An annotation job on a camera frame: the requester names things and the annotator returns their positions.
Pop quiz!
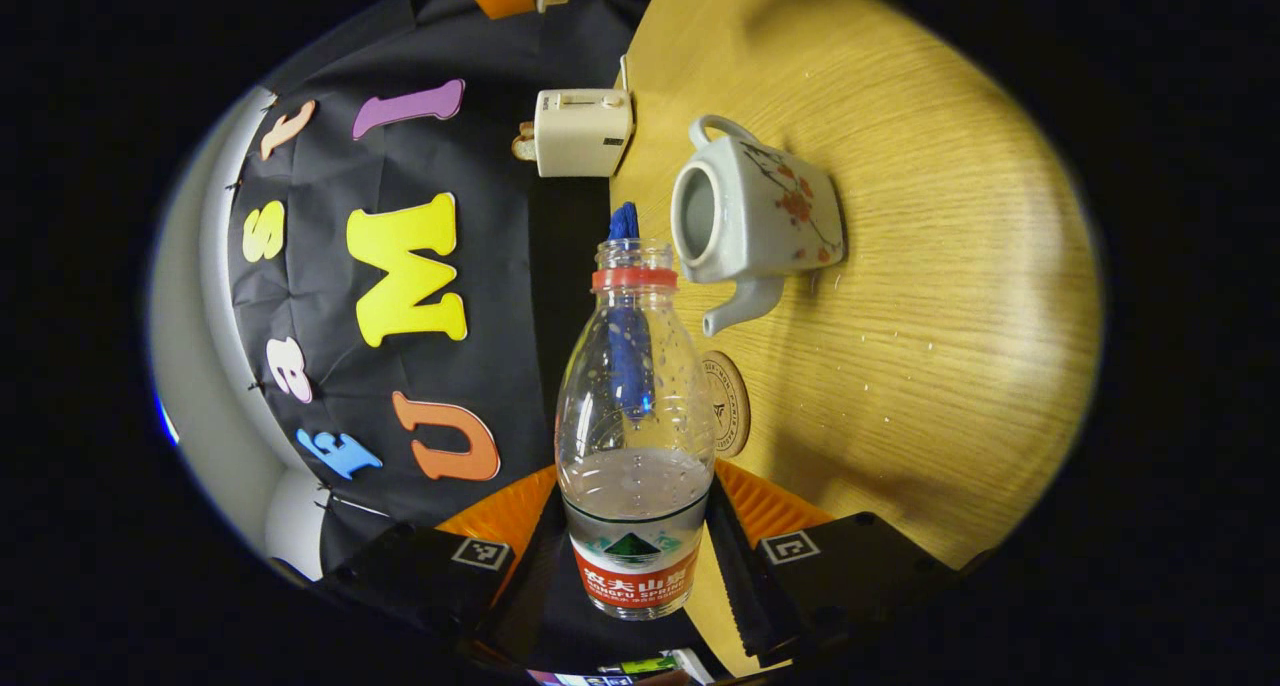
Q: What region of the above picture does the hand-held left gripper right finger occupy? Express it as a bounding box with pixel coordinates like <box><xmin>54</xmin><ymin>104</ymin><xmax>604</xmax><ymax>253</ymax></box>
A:
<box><xmin>703</xmin><ymin>458</ymin><xmax>971</xmax><ymax>669</ymax></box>

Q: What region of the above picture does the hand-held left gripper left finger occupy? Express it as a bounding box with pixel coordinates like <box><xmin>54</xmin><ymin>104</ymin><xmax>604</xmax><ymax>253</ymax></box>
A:
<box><xmin>310</xmin><ymin>464</ymin><xmax>576</xmax><ymax>672</ymax></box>

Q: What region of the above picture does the clear plastic water bottle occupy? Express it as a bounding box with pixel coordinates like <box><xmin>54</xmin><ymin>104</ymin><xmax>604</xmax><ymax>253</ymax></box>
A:
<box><xmin>554</xmin><ymin>238</ymin><xmax>718</xmax><ymax>622</ymax></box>

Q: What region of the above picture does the round cork coaster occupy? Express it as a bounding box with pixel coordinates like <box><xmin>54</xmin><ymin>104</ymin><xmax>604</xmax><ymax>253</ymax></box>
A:
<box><xmin>700</xmin><ymin>351</ymin><xmax>751</xmax><ymax>459</ymax></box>

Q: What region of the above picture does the white floral teacup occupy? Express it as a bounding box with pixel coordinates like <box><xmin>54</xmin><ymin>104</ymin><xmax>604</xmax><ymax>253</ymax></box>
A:
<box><xmin>670</xmin><ymin>114</ymin><xmax>847</xmax><ymax>338</ymax></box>

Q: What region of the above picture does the white toaster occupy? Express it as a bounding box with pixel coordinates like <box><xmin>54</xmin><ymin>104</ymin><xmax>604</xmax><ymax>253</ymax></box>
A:
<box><xmin>533</xmin><ymin>87</ymin><xmax>635</xmax><ymax>179</ymax></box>

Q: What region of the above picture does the blue towel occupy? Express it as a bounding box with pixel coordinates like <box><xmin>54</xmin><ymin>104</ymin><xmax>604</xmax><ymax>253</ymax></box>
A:
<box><xmin>605</xmin><ymin>201</ymin><xmax>657</xmax><ymax>419</ymax></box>

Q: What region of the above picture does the black backdrop cloth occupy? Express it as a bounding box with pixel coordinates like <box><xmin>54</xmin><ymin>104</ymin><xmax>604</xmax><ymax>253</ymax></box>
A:
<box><xmin>225</xmin><ymin>0</ymin><xmax>671</xmax><ymax>587</ymax></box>

